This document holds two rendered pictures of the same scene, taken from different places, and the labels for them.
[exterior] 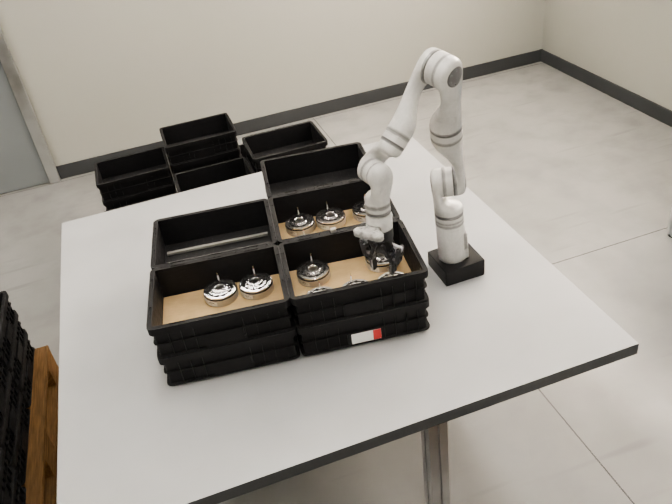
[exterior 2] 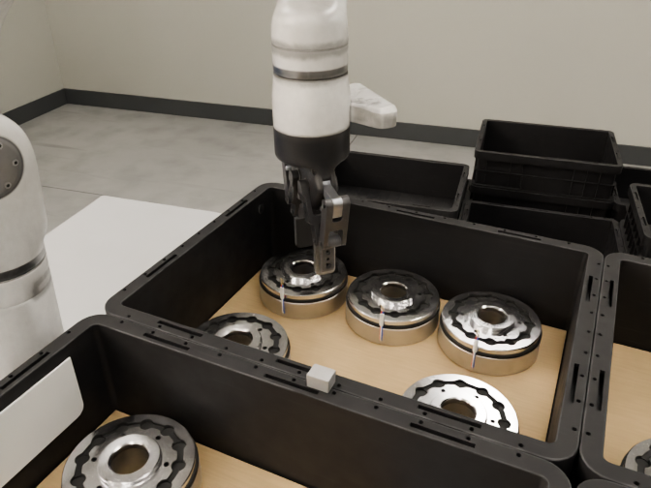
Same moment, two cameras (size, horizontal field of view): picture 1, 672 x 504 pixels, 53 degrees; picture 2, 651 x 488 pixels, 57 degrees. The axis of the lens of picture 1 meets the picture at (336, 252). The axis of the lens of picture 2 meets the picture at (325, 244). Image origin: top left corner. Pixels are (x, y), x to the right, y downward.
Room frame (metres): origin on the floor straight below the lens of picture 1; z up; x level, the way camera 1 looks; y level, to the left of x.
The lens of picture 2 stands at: (2.06, 0.18, 1.25)
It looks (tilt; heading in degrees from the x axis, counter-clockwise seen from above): 31 degrees down; 211
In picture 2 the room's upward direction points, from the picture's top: straight up
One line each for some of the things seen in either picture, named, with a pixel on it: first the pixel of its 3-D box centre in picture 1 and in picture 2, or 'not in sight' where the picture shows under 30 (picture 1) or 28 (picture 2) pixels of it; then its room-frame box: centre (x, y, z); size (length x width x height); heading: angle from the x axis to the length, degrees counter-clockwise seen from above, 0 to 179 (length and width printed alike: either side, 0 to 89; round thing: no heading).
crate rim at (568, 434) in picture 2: (350, 259); (368, 287); (1.63, -0.04, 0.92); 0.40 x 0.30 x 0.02; 96
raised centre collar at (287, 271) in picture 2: not in sight; (303, 269); (1.57, -0.16, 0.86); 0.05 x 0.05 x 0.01
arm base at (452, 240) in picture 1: (450, 234); (15, 325); (1.80, -0.38, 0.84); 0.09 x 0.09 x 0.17; 8
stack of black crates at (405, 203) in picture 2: not in sight; (383, 250); (0.73, -0.45, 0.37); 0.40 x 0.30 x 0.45; 104
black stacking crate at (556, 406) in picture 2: (351, 273); (366, 328); (1.63, -0.04, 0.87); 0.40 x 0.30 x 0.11; 96
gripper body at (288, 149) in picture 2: (380, 238); (312, 162); (1.58, -0.13, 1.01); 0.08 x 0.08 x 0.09
